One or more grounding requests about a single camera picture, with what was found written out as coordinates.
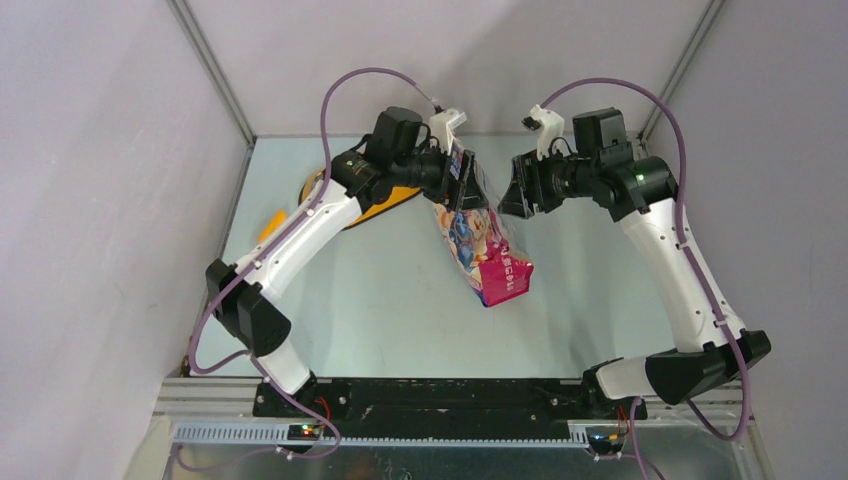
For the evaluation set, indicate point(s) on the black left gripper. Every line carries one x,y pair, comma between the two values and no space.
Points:
463,192

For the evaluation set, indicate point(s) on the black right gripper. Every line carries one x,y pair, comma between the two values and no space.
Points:
529,172

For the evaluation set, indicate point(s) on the colourful cat food bag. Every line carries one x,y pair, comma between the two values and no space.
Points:
481,242

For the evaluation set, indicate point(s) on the yellow double pet bowl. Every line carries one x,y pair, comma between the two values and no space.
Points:
398,196

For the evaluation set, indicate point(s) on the yellow plastic food scoop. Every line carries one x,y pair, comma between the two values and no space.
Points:
277,219

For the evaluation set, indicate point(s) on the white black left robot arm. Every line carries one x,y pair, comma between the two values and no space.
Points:
403,150

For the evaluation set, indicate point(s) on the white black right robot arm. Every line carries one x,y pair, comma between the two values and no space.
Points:
711,342

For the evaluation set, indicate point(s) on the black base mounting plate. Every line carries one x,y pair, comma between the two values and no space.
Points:
452,406

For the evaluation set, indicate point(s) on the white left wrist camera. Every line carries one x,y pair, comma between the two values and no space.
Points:
443,126

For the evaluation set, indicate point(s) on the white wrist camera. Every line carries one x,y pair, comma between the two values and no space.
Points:
443,126
548,126

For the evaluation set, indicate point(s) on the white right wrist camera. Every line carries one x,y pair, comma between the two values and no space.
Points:
548,126

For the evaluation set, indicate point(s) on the aluminium right corner post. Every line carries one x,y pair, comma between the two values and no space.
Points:
682,65

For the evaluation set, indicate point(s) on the aluminium corner post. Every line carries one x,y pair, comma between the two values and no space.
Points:
198,41
682,65

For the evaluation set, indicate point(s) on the aluminium left corner post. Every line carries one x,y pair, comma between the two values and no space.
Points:
198,41

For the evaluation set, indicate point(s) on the aluminium front frame rail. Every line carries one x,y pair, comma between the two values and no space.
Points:
655,441

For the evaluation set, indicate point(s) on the grey slotted cable duct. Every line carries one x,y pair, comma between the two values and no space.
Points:
285,434

